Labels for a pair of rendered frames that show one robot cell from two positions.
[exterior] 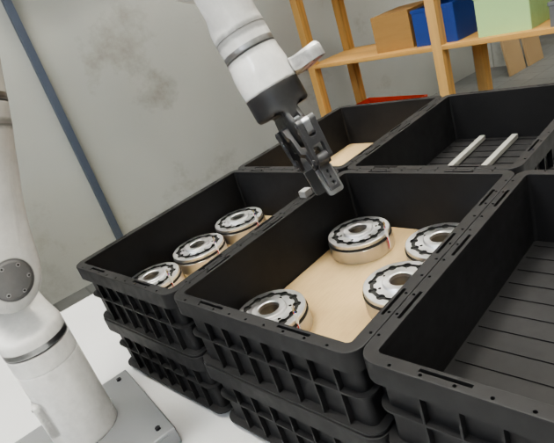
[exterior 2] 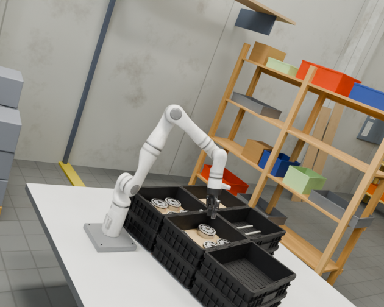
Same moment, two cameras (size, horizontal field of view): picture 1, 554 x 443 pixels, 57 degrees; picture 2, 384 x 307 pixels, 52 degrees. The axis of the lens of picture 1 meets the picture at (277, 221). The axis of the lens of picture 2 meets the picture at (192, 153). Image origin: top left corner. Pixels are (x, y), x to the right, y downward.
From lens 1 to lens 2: 1.40 m
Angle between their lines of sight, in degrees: 13
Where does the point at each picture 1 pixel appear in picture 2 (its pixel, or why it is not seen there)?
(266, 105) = (212, 191)
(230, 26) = (216, 172)
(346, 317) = not seen: hidden behind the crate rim
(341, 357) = (200, 250)
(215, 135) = (144, 134)
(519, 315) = (231, 267)
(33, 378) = (117, 212)
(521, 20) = (300, 188)
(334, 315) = not seen: hidden behind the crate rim
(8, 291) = (133, 191)
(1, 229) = (141, 178)
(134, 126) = (114, 105)
